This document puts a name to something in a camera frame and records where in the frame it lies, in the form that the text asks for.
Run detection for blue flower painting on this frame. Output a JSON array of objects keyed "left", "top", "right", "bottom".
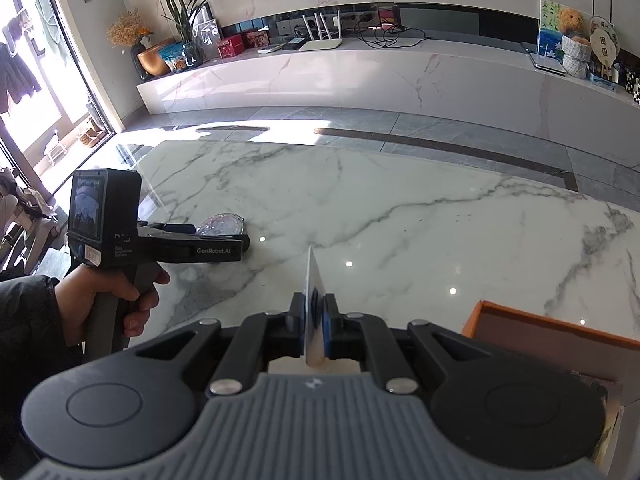
[{"left": 537, "top": 0, "right": 569, "bottom": 61}]

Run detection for clear gift bag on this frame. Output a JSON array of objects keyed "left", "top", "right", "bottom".
[{"left": 192, "top": 18, "right": 224, "bottom": 52}]

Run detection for black and white cow figurines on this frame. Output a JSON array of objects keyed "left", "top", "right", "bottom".
[{"left": 620, "top": 67, "right": 640, "bottom": 106}]

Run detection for round fan ornament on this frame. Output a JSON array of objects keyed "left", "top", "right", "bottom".
[{"left": 587, "top": 15, "right": 621, "bottom": 81}]

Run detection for teddy bear in basket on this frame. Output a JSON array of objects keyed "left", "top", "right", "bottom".
[{"left": 561, "top": 35, "right": 591, "bottom": 80}]

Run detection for white router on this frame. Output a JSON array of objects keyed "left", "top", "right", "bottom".
[{"left": 299, "top": 12, "right": 345, "bottom": 52}]

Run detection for white marble desktop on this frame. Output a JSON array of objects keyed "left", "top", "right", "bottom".
[{"left": 30, "top": 139, "right": 640, "bottom": 411}]

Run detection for copper plant pot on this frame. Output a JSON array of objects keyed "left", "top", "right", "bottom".
[{"left": 137, "top": 45, "right": 174, "bottom": 77}]

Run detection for white small rack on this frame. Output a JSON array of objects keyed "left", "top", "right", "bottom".
[{"left": 44, "top": 130, "right": 69, "bottom": 166}]

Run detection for brown teddy bear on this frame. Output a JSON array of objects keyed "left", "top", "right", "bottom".
[{"left": 556, "top": 7, "right": 586, "bottom": 39}]

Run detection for green plant in glass vase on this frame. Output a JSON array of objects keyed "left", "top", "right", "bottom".
[{"left": 162, "top": 0, "right": 219, "bottom": 69}]

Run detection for green hanging cloth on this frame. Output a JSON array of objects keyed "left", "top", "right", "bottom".
[{"left": 35, "top": 0, "right": 66, "bottom": 59}]

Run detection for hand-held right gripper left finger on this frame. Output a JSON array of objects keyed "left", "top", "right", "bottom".
[{"left": 132, "top": 292, "right": 314, "bottom": 397}]

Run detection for vase with dried flowers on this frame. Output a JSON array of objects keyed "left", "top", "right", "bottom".
[{"left": 106, "top": 10, "right": 154, "bottom": 81}]

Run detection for person's left forearm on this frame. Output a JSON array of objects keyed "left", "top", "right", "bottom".
[{"left": 0, "top": 274, "right": 89, "bottom": 463}]

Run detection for black cables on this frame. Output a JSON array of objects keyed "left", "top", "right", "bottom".
[{"left": 345, "top": 12, "right": 431, "bottom": 49}]

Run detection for small wooden stool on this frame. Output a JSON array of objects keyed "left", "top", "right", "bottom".
[{"left": 77, "top": 120, "right": 109, "bottom": 149}]

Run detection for silver laptop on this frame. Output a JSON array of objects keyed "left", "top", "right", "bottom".
[{"left": 520, "top": 42, "right": 569, "bottom": 77}]

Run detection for round glitter compact mirror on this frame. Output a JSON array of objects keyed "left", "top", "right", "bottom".
[{"left": 195, "top": 212, "right": 246, "bottom": 239}]

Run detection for blue snack bag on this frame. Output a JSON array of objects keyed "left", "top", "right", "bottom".
[{"left": 159, "top": 42, "right": 189, "bottom": 74}]

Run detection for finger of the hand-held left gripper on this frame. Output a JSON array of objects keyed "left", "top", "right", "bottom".
[{"left": 160, "top": 221, "right": 251, "bottom": 251}]

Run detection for person's left hand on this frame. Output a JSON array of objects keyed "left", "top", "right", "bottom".
[{"left": 54, "top": 265, "right": 172, "bottom": 347}]

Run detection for white marble television cabinet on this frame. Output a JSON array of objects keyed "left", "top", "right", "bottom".
[{"left": 136, "top": 0, "right": 640, "bottom": 126}]

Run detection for dark hanging clothes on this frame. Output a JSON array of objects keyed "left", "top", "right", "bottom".
[{"left": 0, "top": 42, "right": 42, "bottom": 116}]

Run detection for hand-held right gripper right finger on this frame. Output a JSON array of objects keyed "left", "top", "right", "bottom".
[{"left": 322, "top": 294, "right": 507, "bottom": 397}]

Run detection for orange cardboard box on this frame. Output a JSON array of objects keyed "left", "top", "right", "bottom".
[{"left": 460, "top": 300, "right": 640, "bottom": 466}]

